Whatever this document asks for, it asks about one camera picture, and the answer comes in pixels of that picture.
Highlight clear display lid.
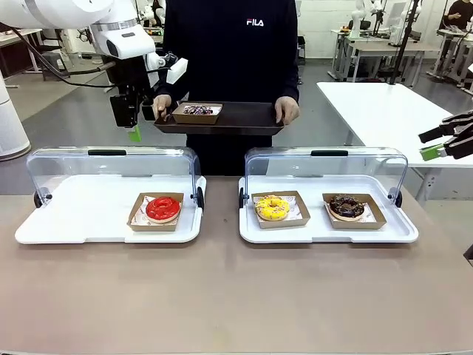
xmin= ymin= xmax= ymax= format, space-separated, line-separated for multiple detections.
xmin=244 ymin=146 xmax=409 ymax=208
xmin=25 ymin=146 xmax=203 ymax=208

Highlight black camera stand pole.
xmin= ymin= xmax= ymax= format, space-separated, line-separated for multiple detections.
xmin=389 ymin=0 xmax=422 ymax=86

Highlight person's right forearm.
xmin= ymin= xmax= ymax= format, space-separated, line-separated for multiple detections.
xmin=153 ymin=66 xmax=175 ymax=98

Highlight wooden top desk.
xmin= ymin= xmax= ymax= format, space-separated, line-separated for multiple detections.
xmin=0 ymin=28 xmax=44 ymax=75

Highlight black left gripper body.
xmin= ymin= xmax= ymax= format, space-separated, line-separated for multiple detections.
xmin=110 ymin=70 xmax=152 ymax=107

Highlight grey long desk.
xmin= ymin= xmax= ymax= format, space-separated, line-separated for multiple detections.
xmin=343 ymin=39 xmax=440 ymax=84

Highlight background person in black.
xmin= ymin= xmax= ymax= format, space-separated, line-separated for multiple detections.
xmin=441 ymin=0 xmax=473 ymax=33

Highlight white rounded pedestal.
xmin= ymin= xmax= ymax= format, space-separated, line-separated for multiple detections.
xmin=0 ymin=66 xmax=32 ymax=162

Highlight red glazed donut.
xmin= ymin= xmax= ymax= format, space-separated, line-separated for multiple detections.
xmin=126 ymin=192 xmax=185 ymax=233
xmin=146 ymin=196 xmax=182 ymax=225

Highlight dark brown serving tray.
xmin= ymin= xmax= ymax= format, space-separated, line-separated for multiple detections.
xmin=153 ymin=101 xmax=285 ymax=137

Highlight small grey plastic stool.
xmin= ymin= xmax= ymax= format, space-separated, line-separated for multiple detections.
xmin=39 ymin=52 xmax=71 ymax=82

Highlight person's right hand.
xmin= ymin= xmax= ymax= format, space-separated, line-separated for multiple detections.
xmin=152 ymin=94 xmax=173 ymax=123

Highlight person in dark sweater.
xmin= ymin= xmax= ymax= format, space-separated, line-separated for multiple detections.
xmin=153 ymin=0 xmax=300 ymax=177

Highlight dark chocolate donut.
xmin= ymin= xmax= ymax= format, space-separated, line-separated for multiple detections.
xmin=328 ymin=194 xmax=366 ymax=223
xmin=321 ymin=192 xmax=388 ymax=231

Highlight white display tray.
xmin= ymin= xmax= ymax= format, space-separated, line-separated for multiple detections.
xmin=238 ymin=174 xmax=420 ymax=245
xmin=14 ymin=173 xmax=207 ymax=245

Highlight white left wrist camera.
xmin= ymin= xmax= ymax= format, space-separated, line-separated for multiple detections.
xmin=145 ymin=51 xmax=188 ymax=86

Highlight purple sprinkled chocolate donut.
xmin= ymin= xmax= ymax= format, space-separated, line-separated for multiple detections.
xmin=171 ymin=102 xmax=224 ymax=125

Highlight yellow glazed donut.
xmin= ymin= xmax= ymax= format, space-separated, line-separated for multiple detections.
xmin=251 ymin=190 xmax=311 ymax=230

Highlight person's left hand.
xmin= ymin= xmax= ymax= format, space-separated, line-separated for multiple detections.
xmin=274 ymin=95 xmax=300 ymax=125

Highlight person's left forearm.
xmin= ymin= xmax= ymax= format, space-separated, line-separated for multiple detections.
xmin=275 ymin=66 xmax=300 ymax=99

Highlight yellow sprinkled donut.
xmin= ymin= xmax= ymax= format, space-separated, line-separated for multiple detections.
xmin=253 ymin=195 xmax=290 ymax=223

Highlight white side table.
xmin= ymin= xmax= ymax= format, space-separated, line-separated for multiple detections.
xmin=316 ymin=81 xmax=473 ymax=203

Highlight chocolate donut purple sprinkles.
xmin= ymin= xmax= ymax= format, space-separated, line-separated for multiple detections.
xmin=183 ymin=104 xmax=214 ymax=115

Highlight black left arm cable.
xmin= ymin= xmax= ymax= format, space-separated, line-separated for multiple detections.
xmin=20 ymin=25 xmax=116 ymax=89

